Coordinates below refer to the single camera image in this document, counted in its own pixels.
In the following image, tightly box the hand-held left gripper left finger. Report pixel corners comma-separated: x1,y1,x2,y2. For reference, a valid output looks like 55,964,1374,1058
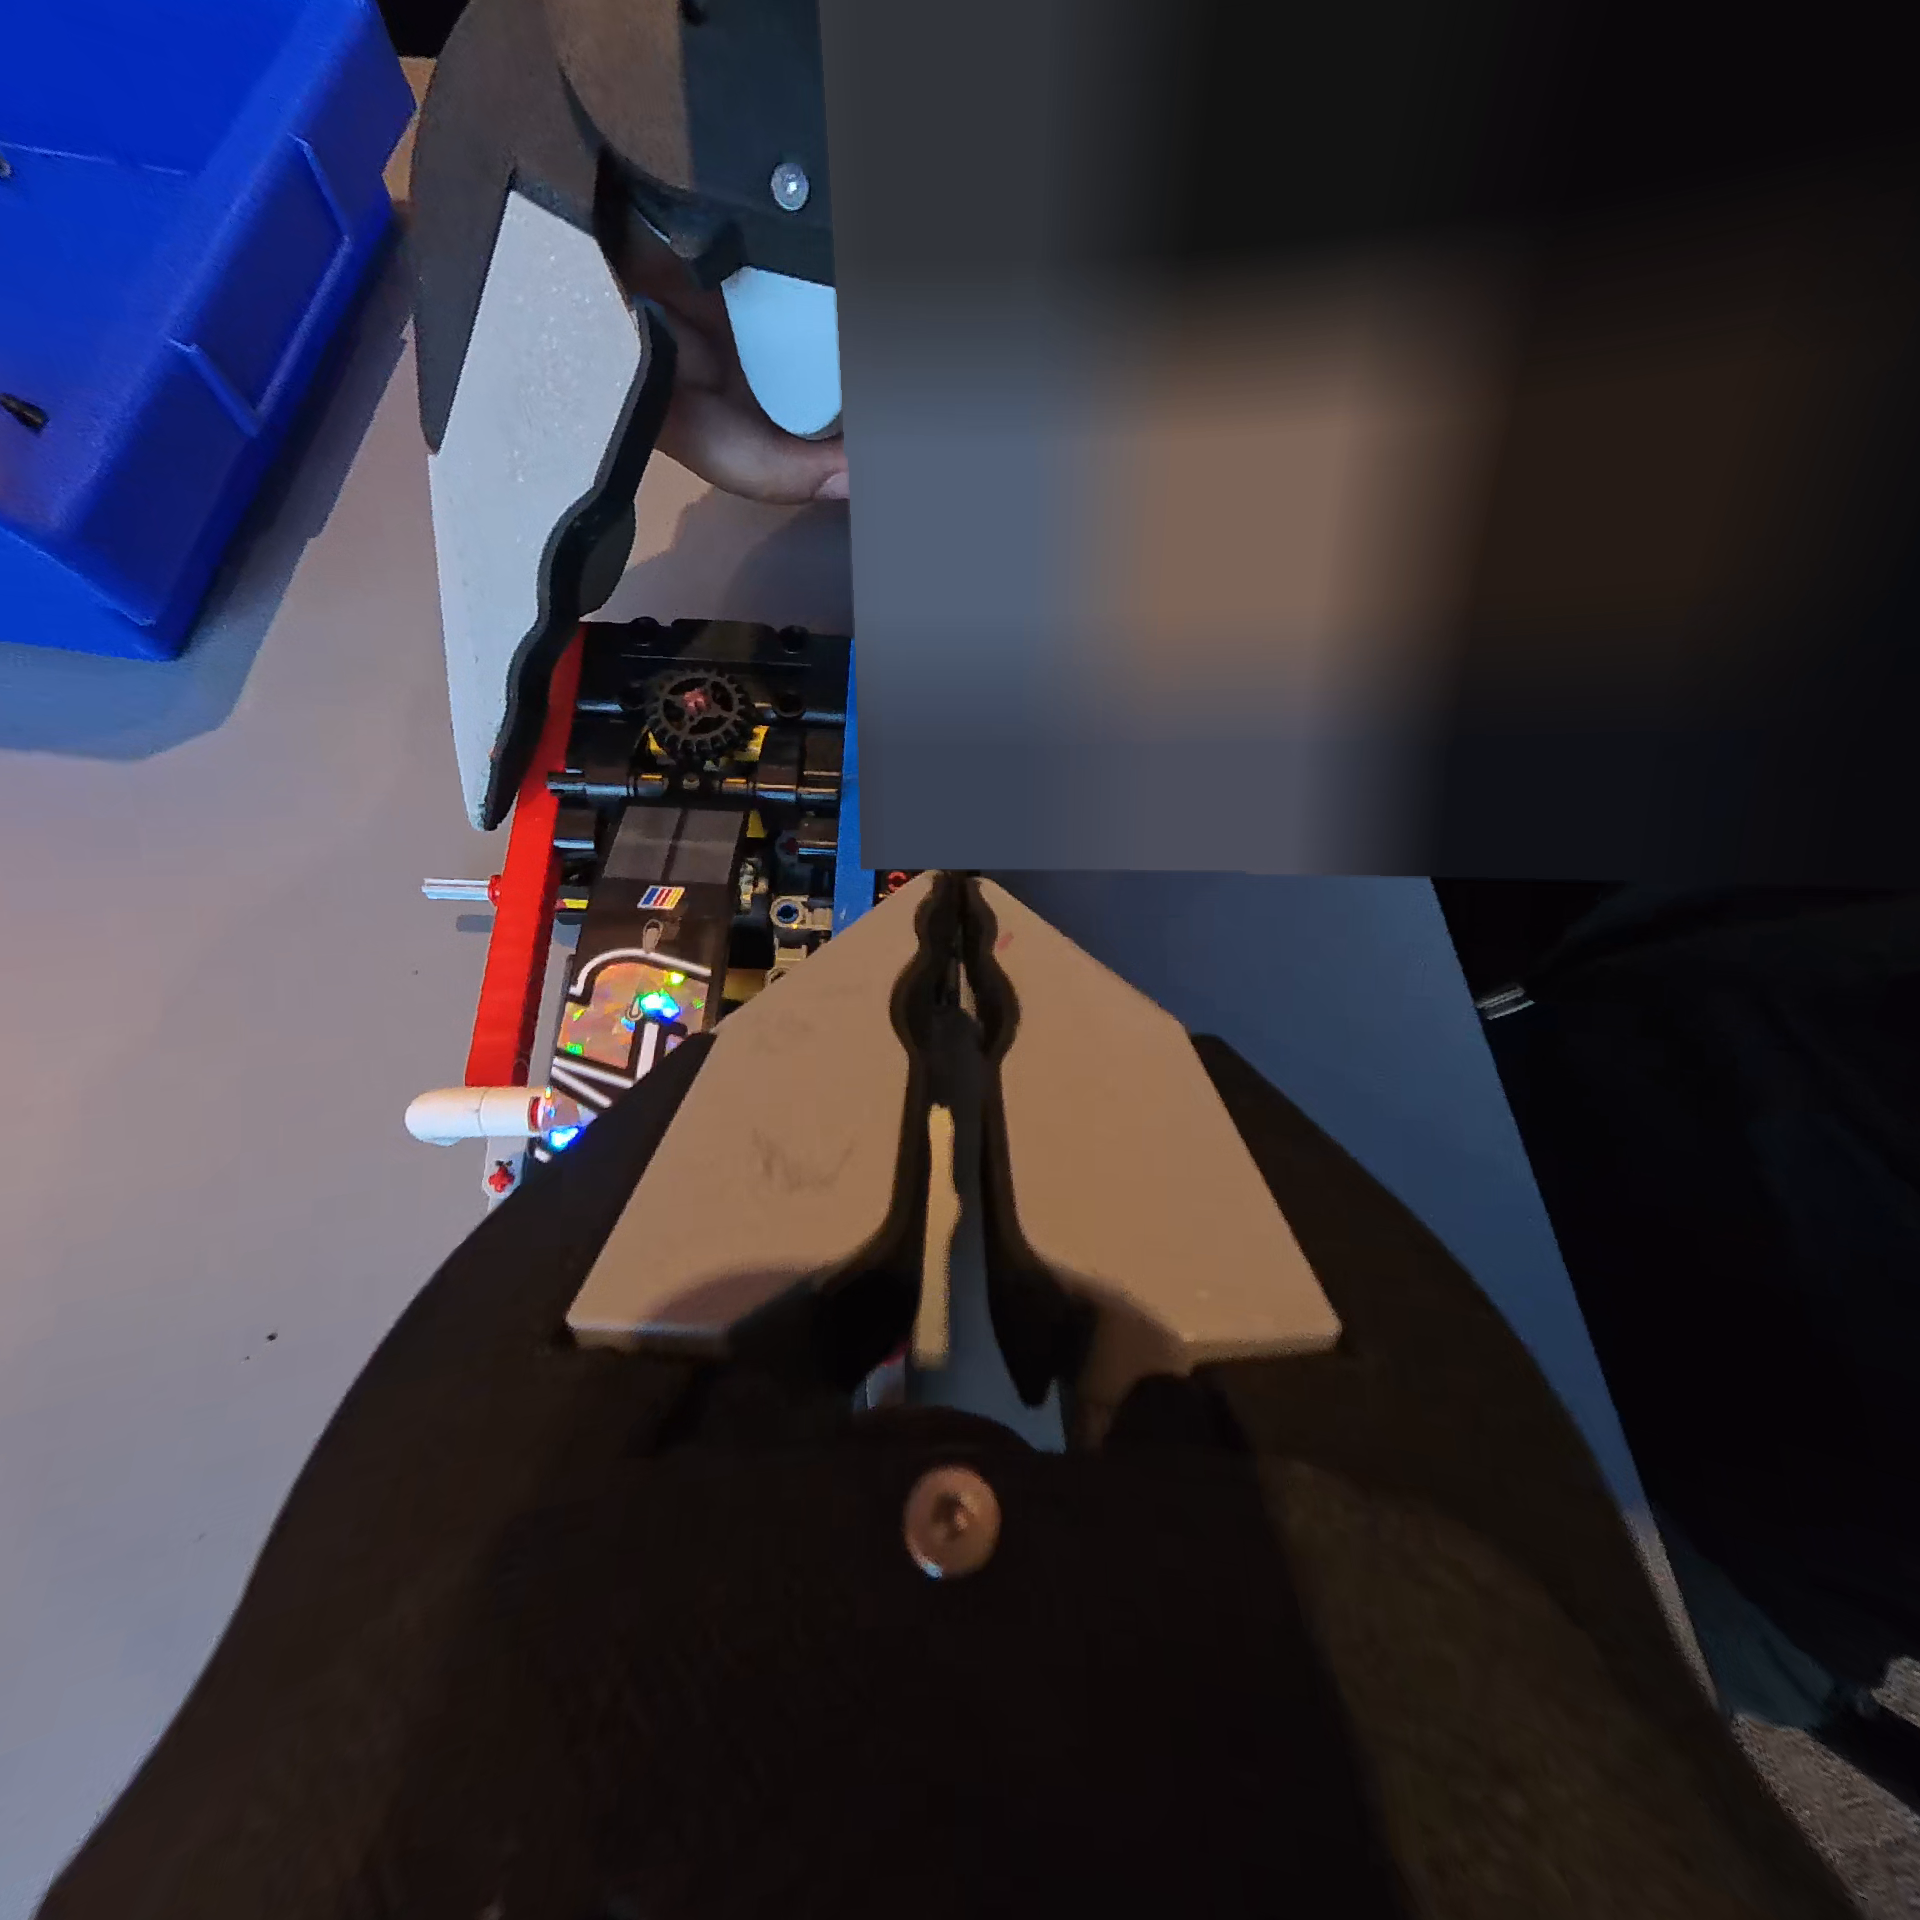
567,870,943,1389

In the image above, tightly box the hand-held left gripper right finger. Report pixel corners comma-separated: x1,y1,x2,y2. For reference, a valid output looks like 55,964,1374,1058
967,878,1341,1403

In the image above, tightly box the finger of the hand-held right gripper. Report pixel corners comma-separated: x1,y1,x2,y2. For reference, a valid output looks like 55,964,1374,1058
428,188,677,834

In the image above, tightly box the toy brick car chassis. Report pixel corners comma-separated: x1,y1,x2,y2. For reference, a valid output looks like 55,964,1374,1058
404,617,903,1203

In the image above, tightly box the person's right hand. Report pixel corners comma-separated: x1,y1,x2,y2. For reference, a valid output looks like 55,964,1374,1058
644,300,848,506

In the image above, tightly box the blue storage bin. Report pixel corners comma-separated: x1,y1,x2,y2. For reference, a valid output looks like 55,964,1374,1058
0,0,414,662

